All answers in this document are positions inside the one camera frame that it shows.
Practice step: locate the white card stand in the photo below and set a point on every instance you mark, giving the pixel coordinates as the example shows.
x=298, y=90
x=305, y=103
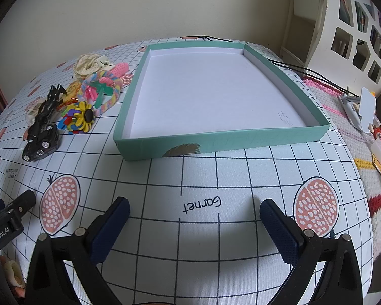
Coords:
x=367, y=104

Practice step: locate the grid printed tablecloth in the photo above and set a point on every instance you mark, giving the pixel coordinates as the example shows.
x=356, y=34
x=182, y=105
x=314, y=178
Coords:
x=209, y=181

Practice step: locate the multicoloured small hair clips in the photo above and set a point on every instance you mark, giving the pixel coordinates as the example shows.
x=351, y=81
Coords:
x=66, y=122

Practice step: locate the green hair clip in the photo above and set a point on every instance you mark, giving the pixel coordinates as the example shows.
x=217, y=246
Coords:
x=102, y=91

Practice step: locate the yellow sunflower hair clip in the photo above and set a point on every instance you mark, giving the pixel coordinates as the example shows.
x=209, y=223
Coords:
x=84, y=114

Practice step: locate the white clip stand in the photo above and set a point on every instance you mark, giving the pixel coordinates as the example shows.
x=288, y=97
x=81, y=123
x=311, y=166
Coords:
x=351, y=111

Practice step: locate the cream scrunchie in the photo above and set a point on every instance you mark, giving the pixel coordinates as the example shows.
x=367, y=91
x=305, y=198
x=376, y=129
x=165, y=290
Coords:
x=84, y=65

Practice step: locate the white lattice shelf rack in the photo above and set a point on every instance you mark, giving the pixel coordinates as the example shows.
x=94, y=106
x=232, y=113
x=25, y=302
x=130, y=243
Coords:
x=336, y=19

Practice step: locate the black toy car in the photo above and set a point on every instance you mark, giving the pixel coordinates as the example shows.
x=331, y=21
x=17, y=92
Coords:
x=41, y=141

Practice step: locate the pink hair clip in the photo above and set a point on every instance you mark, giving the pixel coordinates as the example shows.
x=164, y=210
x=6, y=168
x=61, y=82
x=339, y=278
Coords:
x=90, y=92

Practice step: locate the black hair claw clip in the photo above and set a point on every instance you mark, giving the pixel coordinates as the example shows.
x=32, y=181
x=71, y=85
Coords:
x=50, y=101

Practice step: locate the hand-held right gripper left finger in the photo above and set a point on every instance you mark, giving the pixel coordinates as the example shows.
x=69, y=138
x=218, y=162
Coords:
x=111, y=228

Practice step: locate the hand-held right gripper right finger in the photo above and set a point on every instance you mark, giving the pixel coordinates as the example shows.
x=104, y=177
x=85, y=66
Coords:
x=279, y=232

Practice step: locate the pink hair roller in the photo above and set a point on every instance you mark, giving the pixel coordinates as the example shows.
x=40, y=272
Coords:
x=116, y=69

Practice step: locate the pink striped knit mat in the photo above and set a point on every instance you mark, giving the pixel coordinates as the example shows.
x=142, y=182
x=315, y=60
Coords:
x=343, y=133

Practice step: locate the teal cardboard box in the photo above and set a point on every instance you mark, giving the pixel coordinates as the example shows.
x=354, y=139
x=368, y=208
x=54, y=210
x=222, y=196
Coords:
x=209, y=95

